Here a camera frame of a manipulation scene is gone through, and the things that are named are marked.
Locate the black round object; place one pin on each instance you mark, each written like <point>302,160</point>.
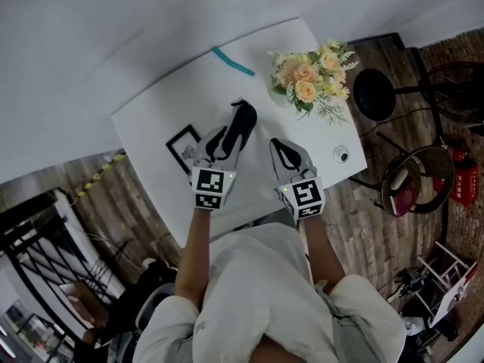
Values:
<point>244,118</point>

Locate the black stair railing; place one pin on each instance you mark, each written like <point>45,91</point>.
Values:
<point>34,240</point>

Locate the black backpack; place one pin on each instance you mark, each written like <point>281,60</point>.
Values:
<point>160,274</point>

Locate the brown wicker chair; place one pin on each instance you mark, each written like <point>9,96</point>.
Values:
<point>440,165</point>

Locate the light blue cloth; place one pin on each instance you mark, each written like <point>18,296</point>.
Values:
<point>414,325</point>

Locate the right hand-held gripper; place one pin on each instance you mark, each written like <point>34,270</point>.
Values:
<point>306,199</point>

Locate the small white cushion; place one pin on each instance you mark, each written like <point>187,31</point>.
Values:
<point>399,178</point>

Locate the white chair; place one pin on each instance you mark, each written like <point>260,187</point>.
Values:
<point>147,308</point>

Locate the yellow black hazard tape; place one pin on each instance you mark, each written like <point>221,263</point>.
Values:
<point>94,180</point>

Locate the red fire extinguisher box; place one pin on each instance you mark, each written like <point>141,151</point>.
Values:
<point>467,185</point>

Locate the dark red book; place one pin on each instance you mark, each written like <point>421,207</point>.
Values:
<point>404,199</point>

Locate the white vase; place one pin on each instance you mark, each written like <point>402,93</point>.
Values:
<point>279,97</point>

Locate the person's right forearm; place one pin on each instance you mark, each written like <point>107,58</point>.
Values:
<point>321,252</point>

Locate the yellow flower bouquet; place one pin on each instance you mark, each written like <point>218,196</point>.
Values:
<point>306,79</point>

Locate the white table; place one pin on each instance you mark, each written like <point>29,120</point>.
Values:
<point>177,100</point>

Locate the black blue gear bundle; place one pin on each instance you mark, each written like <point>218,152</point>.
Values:
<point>410,284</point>

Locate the red fire extinguisher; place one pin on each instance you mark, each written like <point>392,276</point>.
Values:
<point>455,151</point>

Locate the white rack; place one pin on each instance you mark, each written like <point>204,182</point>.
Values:
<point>459,278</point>

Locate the person's left forearm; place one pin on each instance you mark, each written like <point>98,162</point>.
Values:
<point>194,255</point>

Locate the teal strip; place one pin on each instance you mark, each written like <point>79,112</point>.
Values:
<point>232,62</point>

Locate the black picture frame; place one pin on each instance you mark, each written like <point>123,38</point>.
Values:
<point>174,146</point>

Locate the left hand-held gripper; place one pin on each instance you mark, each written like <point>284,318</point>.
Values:
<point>210,185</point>

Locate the black standing fan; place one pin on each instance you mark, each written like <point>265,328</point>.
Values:
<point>374,95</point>

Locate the person's white shirt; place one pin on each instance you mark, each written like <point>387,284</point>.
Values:
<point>261,301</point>

